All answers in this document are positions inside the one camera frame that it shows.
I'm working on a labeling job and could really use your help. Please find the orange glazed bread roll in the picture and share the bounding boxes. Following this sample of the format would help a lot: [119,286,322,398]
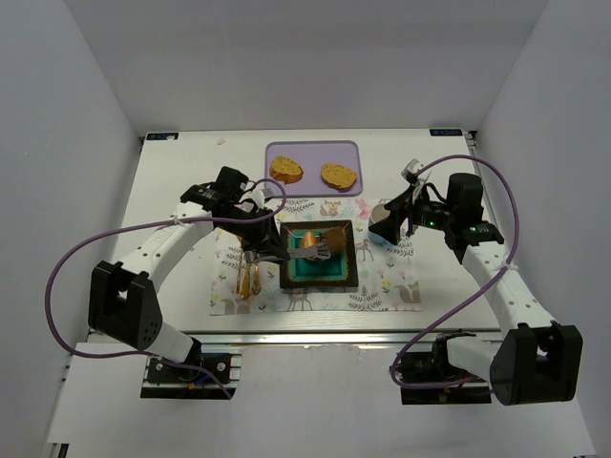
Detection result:
[300,231,319,260]

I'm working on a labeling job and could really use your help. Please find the brown chocolate bun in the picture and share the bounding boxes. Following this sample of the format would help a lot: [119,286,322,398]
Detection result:
[321,226,347,256]

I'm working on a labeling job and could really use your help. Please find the silver serving tongs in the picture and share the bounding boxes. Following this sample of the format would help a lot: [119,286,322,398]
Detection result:
[243,242,331,263]

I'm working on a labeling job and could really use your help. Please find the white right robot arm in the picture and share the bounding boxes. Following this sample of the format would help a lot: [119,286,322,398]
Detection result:
[369,173,583,406]

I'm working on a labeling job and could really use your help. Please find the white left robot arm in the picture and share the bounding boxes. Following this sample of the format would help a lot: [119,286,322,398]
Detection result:
[88,167,289,365]

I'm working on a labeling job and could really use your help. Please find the right yellow bread slice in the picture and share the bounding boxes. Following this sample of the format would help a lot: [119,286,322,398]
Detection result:
[321,163,359,192]

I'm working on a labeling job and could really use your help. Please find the yellow bread slice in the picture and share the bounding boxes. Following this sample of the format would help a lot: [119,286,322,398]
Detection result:
[269,156,304,184]
[321,163,359,192]

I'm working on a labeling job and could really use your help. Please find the left yellow bread slice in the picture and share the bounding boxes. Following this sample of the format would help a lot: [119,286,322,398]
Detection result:
[269,156,304,184]

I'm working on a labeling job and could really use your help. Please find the blue ceramic mug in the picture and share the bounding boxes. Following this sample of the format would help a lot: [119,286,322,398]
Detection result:
[368,203,400,246]

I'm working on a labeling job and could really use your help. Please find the gold spoon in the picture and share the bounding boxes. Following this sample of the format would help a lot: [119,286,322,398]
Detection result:
[236,261,243,295]

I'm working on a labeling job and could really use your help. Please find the gold fork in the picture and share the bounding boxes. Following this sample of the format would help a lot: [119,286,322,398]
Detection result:
[251,263,262,295]

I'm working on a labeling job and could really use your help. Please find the animal print placemat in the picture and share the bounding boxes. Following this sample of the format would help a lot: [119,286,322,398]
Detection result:
[209,198,421,316]

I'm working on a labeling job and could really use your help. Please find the gold knife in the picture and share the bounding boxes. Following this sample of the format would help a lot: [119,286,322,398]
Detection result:
[240,263,252,300]

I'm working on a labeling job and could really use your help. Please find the green black square plate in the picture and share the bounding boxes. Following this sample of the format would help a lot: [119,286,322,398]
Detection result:
[279,219,359,289]

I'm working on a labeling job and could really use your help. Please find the right blue table label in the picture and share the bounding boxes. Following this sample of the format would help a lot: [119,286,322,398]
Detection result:
[429,128,463,136]

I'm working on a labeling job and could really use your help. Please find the blue table label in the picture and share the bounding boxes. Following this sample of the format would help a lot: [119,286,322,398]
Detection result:
[145,133,179,141]
[429,128,463,136]

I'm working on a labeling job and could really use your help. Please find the left blue table label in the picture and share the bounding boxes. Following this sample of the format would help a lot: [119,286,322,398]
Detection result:
[145,133,179,141]

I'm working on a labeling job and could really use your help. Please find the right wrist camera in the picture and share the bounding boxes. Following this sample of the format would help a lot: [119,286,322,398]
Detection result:
[401,159,424,185]

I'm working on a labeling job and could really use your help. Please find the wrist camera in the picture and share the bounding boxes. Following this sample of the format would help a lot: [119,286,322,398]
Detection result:
[401,159,424,185]
[212,166,249,200]

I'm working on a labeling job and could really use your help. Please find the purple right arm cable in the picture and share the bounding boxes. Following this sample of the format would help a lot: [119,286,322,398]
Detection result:
[389,154,520,392]

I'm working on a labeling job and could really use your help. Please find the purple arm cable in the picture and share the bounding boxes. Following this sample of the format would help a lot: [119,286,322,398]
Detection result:
[44,177,287,397]
[389,154,520,392]

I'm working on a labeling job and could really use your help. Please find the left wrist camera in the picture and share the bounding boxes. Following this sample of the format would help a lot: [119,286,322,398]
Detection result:
[212,166,249,200]

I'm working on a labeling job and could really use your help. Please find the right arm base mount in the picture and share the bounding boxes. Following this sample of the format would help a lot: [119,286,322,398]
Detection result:
[395,332,492,406]

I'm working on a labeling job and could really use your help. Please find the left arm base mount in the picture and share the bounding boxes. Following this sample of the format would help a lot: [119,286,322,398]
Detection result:
[140,346,242,401]

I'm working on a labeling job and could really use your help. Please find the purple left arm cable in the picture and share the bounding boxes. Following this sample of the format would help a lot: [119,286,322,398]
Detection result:
[44,177,287,397]

